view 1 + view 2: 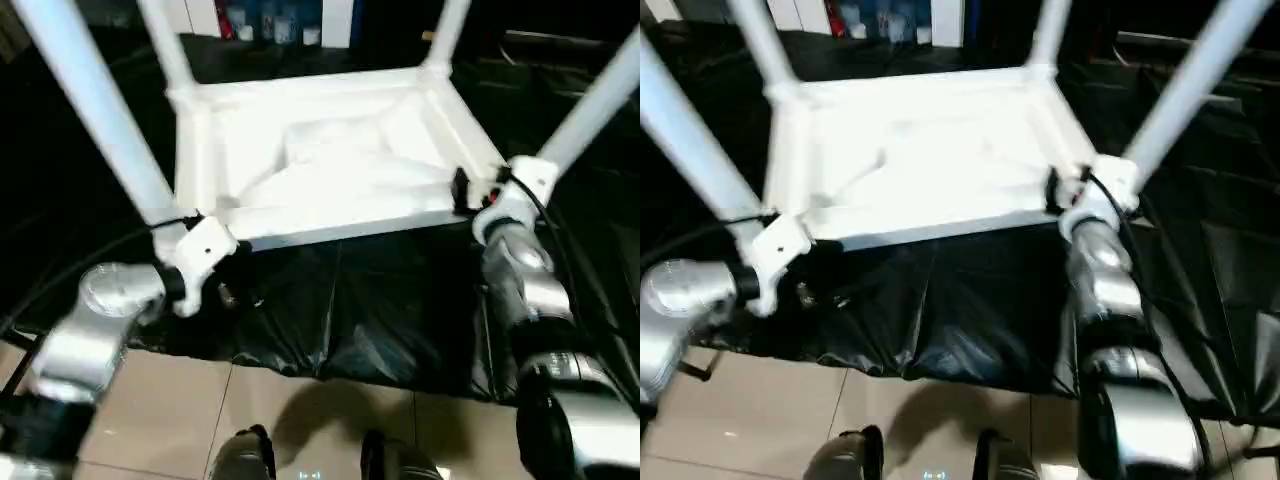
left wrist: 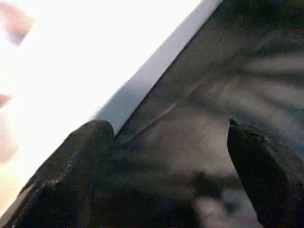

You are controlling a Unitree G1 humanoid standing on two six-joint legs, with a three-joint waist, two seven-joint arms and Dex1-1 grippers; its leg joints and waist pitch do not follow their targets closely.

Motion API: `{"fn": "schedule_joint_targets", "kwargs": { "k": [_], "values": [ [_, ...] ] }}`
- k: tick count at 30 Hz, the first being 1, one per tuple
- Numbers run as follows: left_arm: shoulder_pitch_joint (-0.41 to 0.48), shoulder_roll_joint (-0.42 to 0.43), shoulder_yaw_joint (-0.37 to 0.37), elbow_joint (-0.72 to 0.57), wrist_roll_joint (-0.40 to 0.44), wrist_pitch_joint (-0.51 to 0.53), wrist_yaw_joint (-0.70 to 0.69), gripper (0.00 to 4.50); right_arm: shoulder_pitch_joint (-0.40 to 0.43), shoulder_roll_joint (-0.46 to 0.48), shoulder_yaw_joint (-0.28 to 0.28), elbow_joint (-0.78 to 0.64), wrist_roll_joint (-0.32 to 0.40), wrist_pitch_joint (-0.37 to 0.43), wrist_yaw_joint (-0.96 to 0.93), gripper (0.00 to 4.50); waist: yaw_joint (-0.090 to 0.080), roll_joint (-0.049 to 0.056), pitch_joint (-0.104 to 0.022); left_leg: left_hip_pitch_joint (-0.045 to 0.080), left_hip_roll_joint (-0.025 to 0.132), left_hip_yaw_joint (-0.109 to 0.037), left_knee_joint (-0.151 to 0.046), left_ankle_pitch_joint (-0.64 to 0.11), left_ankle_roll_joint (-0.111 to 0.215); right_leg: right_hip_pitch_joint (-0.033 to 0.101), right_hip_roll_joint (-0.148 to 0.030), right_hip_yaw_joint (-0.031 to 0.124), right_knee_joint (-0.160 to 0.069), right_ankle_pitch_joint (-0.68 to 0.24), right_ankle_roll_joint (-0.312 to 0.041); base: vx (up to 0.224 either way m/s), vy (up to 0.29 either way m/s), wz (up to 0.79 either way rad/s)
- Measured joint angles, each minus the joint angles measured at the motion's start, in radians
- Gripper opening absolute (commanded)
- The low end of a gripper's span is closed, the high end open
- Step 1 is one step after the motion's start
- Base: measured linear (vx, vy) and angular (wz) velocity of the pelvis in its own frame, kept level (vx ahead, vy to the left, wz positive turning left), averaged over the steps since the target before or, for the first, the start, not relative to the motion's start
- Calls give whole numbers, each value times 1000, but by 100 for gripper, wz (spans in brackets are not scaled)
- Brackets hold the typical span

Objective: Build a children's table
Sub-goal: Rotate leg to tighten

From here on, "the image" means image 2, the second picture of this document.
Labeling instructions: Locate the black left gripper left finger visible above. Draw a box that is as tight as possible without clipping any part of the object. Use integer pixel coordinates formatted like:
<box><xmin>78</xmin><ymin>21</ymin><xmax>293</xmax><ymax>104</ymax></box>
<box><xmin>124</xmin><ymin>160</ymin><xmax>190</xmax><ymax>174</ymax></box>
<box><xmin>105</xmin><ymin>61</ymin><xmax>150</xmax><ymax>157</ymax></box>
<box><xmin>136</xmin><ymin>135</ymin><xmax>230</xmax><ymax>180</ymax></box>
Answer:
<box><xmin>0</xmin><ymin>120</ymin><xmax>115</xmax><ymax>228</ymax></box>

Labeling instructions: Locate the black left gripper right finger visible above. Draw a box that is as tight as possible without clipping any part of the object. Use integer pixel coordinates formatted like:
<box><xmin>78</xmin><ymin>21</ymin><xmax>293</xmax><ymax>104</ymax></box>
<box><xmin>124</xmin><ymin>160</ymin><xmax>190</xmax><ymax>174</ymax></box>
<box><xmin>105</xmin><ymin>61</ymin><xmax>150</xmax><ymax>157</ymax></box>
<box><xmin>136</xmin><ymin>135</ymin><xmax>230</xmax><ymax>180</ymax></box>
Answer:
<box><xmin>227</xmin><ymin>118</ymin><xmax>304</xmax><ymax>228</ymax></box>

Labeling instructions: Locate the white plastic table top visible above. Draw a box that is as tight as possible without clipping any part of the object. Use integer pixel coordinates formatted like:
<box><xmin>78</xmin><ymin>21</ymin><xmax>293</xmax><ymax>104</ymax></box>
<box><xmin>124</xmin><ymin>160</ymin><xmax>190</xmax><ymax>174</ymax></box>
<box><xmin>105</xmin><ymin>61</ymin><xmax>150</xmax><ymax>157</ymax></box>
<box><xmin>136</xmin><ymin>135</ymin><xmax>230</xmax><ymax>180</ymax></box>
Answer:
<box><xmin>0</xmin><ymin>0</ymin><xmax>224</xmax><ymax>209</ymax></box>

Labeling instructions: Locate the black work mat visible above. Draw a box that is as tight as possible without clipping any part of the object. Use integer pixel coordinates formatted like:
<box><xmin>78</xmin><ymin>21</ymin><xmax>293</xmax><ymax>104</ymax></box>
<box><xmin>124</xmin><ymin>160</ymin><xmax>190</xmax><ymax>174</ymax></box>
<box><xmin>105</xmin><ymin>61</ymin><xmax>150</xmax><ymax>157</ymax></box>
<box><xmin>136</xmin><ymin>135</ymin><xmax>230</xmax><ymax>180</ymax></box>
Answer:
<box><xmin>85</xmin><ymin>0</ymin><xmax>304</xmax><ymax>228</ymax></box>

